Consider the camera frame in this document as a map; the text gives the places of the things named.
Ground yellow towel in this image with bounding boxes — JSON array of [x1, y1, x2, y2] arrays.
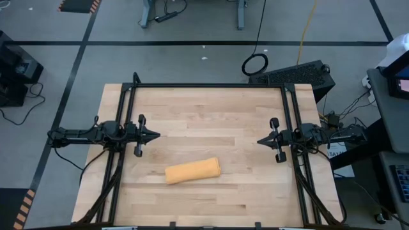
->
[[164, 157, 222, 185]]

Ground yellow cable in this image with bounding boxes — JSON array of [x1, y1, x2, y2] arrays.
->
[[296, 0, 319, 66]]

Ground black monitor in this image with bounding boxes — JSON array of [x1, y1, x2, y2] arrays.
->
[[382, 50, 409, 100]]

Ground black power adapter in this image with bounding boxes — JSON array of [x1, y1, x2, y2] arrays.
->
[[325, 111, 342, 128]]

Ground black equipment box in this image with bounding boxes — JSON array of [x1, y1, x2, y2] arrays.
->
[[0, 30, 45, 108]]

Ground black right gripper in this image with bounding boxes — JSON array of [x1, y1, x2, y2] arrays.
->
[[257, 117, 294, 164]]

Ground black computer tower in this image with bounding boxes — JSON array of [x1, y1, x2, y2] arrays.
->
[[248, 59, 336, 104]]

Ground white paper sheet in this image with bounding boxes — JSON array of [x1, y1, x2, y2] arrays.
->
[[325, 145, 355, 178]]

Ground black mat with orange stripes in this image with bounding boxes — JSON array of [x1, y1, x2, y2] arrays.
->
[[0, 187, 36, 230], [56, 0, 102, 15]]

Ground grey side desk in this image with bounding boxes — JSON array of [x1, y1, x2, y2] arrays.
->
[[379, 151, 409, 230]]

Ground black desk base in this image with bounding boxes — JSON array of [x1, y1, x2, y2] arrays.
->
[[328, 118, 394, 171]]

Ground black power strip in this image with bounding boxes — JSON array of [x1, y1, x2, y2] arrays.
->
[[154, 11, 178, 24]]

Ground dark keypad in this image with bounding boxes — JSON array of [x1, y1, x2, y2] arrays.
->
[[390, 164, 409, 204]]

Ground thin black floor cable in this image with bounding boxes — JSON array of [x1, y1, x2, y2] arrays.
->
[[0, 82, 46, 127]]

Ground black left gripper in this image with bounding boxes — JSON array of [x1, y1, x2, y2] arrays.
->
[[126, 114, 161, 158]]

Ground grey desk leg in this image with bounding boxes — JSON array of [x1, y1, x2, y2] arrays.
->
[[139, 0, 155, 29], [236, 0, 247, 31]]

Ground coiled black cable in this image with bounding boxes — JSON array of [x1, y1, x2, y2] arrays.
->
[[241, 0, 270, 77]]

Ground white power strip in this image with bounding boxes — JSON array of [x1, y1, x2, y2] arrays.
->
[[360, 75, 377, 105]]

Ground black aluminium table frame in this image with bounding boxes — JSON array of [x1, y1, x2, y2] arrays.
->
[[75, 72, 348, 230]]

